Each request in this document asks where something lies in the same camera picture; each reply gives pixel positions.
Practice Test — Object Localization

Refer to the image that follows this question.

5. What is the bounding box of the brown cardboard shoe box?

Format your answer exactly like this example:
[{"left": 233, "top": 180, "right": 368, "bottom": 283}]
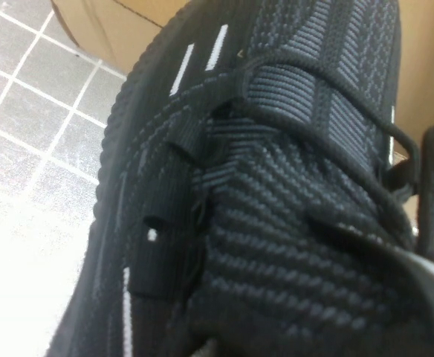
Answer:
[{"left": 51, "top": 0, "right": 434, "bottom": 239}]

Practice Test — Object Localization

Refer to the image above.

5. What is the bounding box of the black knit sneaker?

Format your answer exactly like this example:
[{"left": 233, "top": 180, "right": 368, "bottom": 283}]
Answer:
[{"left": 44, "top": 0, "right": 434, "bottom": 357}]

